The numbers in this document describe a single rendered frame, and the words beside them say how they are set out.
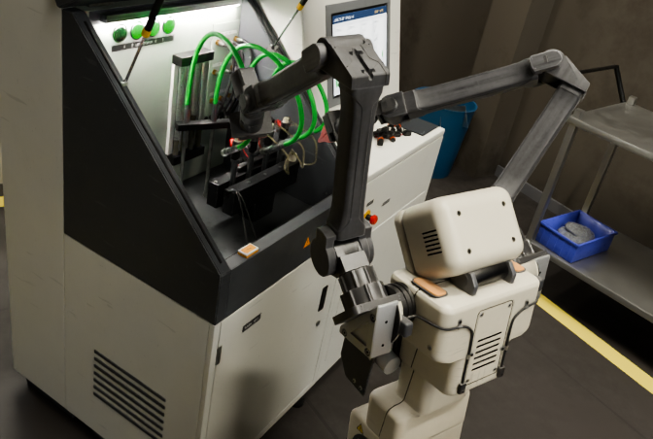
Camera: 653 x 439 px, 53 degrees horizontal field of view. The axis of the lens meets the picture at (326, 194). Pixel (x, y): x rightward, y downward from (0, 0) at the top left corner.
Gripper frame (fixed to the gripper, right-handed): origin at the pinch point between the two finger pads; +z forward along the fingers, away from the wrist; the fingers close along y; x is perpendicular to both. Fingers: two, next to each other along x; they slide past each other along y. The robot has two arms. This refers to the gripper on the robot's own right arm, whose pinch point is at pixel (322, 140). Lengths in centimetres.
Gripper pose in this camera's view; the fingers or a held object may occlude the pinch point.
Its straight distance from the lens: 176.8
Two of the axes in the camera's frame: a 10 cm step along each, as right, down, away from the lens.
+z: -6.0, 2.8, 7.5
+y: -3.2, -9.4, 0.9
